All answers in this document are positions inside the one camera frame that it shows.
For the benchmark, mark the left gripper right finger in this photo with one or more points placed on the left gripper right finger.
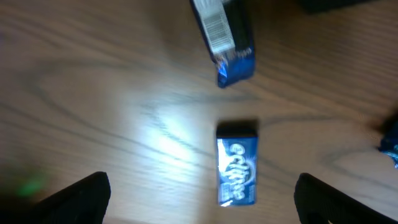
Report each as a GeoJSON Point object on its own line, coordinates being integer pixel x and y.
{"type": "Point", "coordinates": [318, 202]}

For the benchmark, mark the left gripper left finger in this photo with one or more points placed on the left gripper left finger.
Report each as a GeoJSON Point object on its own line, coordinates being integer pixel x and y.
{"type": "Point", "coordinates": [83, 202]}

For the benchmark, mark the blue Eclipse mint box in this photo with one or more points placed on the blue Eclipse mint box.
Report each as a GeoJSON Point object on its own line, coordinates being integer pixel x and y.
{"type": "Point", "coordinates": [236, 162]}

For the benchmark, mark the dark green box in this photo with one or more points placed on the dark green box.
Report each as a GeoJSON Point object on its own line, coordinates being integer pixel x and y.
{"type": "Point", "coordinates": [317, 6]}

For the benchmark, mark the blue snack bar wrapper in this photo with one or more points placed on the blue snack bar wrapper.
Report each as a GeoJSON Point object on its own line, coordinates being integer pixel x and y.
{"type": "Point", "coordinates": [388, 144]}

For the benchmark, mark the dark blue snack bar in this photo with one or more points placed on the dark blue snack bar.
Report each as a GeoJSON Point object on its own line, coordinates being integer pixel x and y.
{"type": "Point", "coordinates": [227, 32]}

